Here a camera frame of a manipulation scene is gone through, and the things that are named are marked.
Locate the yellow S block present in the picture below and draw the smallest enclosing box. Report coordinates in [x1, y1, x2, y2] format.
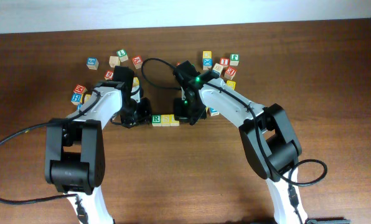
[161, 114, 171, 126]
[170, 114, 180, 126]

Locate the red A block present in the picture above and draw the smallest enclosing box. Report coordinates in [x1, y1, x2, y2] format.
[132, 55, 143, 69]

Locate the green J block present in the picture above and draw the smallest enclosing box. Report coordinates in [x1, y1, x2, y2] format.
[230, 54, 240, 66]

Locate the yellow top block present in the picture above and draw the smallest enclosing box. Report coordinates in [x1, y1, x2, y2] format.
[202, 50, 212, 59]

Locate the blue X block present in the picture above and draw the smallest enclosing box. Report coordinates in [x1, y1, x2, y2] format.
[202, 58, 212, 70]

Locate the yellow block right of pair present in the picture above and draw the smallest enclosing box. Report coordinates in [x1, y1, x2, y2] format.
[133, 77, 139, 88]

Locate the blue H block upper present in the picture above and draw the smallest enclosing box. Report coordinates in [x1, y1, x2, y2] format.
[70, 93, 82, 105]

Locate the green L block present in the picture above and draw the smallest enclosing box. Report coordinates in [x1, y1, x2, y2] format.
[116, 49, 129, 62]

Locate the red I block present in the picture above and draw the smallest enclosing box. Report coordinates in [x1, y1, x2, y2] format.
[219, 58, 230, 68]

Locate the red 6 block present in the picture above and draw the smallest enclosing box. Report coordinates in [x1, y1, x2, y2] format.
[104, 70, 113, 80]

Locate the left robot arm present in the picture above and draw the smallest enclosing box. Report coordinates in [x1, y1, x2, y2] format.
[45, 66, 151, 223]

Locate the blue number 5 block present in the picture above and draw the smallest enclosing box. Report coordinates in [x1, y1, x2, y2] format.
[87, 57, 99, 70]

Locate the plain wooden block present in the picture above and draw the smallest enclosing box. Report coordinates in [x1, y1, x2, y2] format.
[109, 56, 121, 68]

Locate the red E block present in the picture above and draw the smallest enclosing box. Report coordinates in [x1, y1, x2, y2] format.
[224, 67, 237, 80]

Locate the red M block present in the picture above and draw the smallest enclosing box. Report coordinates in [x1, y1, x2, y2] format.
[73, 85, 87, 95]

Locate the yellow O block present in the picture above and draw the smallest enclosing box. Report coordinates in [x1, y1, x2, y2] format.
[82, 94, 91, 103]

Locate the blue edged tilted block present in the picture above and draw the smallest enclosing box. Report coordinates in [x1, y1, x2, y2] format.
[212, 63, 223, 77]

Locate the green R block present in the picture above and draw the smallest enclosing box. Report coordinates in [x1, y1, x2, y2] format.
[151, 114, 162, 127]

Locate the yellow K block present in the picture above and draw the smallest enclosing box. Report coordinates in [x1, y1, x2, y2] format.
[226, 80, 236, 90]

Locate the blue L block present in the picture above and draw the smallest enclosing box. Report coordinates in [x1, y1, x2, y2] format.
[209, 108, 220, 116]

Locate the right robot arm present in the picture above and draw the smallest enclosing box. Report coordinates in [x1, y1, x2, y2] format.
[173, 61, 308, 223]

